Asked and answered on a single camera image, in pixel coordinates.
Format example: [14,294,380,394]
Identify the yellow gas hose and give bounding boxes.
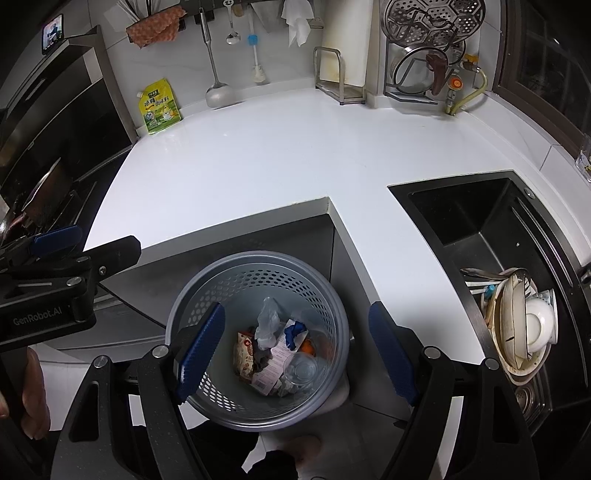
[448,69,489,115]

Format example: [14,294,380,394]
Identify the blue wrapper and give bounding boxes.
[283,320,309,352]

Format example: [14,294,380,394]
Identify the white bowl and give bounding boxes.
[524,291,558,356]

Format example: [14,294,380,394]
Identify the black kitchen sink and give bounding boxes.
[388,171,591,435]

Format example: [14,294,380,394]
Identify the perforated metal steamer tray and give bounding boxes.
[384,0,486,49]

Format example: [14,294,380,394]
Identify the metal cutting board rack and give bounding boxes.
[314,46,368,106]

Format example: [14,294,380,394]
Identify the metal spoon with long handle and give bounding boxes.
[223,0,242,45]

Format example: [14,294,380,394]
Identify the clear drinking glass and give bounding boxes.
[575,138,591,178]

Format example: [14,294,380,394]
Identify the orange dish cloth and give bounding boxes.
[126,6,185,48]

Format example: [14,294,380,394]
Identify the metal spoon in sink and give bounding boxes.
[462,267,527,282]

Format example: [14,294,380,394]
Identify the metal lid rack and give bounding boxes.
[381,37,439,106]

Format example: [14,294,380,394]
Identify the dark window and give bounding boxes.
[492,0,591,153]

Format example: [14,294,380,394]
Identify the metal ladle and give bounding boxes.
[198,7,236,109]

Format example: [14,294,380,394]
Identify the gas valve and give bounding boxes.
[443,54,478,114]

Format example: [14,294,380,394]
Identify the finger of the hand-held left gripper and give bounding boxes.
[0,234,142,278]
[0,225,85,267]

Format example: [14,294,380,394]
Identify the grey perforated waste basket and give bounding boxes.
[165,250,350,432]

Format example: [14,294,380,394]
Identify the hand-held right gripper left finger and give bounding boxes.
[51,301,227,480]

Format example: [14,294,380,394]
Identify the person's dark trouser leg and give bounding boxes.
[189,415,301,480]

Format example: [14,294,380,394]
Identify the brown snack wrapper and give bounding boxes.
[237,330,259,379]

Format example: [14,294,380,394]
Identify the black wall hook rail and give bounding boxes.
[178,0,287,31]

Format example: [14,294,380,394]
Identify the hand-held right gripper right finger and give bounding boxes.
[368,301,541,480]

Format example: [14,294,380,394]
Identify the metal wok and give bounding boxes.
[0,157,63,232]

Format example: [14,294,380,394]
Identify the orange plastic piece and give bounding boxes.
[300,339,333,361]

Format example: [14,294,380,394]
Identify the metal sink drain strainer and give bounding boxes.
[512,383,550,416]

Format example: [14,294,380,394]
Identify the white paper receipt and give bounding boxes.
[252,318,305,397]

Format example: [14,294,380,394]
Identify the white cutting board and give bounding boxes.
[321,0,377,90]

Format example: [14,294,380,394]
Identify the grey metal kitchen utensil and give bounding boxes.
[252,2,283,28]

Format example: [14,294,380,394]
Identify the yellow green seasoning pouch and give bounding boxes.
[137,79,182,136]

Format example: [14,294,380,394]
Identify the person's left hand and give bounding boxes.
[20,347,51,440]

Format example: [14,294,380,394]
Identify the cream plate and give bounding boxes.
[492,272,532,374]

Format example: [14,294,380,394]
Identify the glass pot lid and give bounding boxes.
[392,44,465,93]

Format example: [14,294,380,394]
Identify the mounted phone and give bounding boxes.
[41,14,64,55]

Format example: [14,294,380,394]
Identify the bundle of chopsticks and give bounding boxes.
[115,0,153,24]

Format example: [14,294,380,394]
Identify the clear plastic cup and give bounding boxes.
[281,353,320,386]

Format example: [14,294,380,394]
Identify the clear plastic bag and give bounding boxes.
[255,296,282,349]

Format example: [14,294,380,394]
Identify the person's foot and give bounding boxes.
[276,434,323,469]

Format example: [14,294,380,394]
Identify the white bottle brush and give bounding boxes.
[247,9,270,85]

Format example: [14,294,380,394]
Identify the white hanging cloth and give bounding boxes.
[281,0,312,48]

